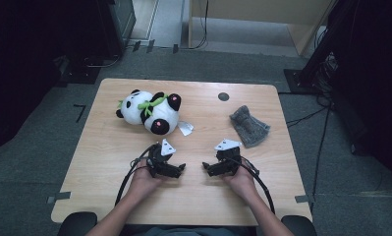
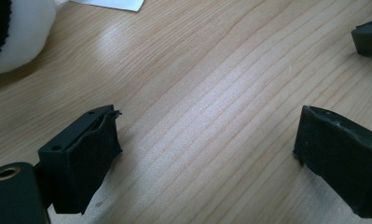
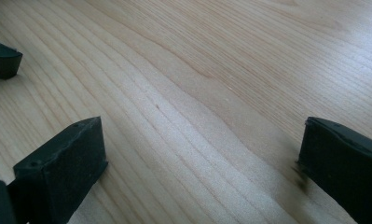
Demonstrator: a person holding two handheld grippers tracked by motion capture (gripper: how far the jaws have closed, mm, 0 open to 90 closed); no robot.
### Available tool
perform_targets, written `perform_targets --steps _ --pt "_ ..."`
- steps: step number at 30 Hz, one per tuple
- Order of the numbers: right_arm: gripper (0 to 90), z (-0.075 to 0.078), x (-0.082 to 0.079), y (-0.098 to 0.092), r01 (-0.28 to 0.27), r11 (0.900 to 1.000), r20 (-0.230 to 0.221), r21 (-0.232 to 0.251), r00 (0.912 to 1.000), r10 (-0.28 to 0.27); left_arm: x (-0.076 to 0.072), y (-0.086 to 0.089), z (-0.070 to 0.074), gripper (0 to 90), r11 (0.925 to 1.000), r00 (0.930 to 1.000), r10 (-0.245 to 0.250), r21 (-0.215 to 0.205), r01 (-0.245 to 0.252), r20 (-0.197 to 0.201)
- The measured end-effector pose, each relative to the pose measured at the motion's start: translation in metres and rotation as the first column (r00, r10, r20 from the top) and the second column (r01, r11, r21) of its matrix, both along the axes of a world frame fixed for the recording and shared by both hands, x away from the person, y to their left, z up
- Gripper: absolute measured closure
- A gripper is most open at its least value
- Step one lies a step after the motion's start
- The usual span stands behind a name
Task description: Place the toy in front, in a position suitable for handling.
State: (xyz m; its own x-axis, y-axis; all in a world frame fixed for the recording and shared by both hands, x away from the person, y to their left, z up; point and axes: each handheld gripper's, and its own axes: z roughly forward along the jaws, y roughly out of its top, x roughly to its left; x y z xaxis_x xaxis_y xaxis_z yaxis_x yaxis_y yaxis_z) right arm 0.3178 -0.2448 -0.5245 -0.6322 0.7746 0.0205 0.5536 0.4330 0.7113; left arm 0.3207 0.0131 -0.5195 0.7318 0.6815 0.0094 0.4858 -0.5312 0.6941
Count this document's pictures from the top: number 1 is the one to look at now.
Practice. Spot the grey floor tape strip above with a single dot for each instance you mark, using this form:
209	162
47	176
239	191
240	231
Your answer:
304	198
59	197

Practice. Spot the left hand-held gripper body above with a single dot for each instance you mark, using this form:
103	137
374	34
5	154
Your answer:
156	162

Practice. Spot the person's right hand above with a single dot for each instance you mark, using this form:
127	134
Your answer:
244	183

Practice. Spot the dark round table grommet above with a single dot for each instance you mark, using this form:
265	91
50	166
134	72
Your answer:
223	96

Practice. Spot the black floor base plate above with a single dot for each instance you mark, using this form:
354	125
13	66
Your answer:
82	75

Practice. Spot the person's lap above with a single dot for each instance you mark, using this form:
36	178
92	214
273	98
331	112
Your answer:
196	231

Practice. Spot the black chair armrest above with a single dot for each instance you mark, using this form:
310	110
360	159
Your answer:
300	226
77	224

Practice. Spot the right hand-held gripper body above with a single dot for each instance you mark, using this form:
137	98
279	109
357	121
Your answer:
229	160

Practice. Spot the panda plush toy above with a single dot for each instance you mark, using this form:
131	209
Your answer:
134	111

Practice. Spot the black cabinet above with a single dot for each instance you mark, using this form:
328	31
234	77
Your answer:
118	26

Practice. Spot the black metal stand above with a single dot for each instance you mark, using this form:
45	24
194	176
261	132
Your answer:
295	82

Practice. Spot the grey fuzzy cloth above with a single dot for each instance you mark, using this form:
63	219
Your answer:
249	128

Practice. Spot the light wooden cabinet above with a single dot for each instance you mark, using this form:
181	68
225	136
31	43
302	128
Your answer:
249	6

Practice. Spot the person's left hand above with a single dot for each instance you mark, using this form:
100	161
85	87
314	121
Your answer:
142	183

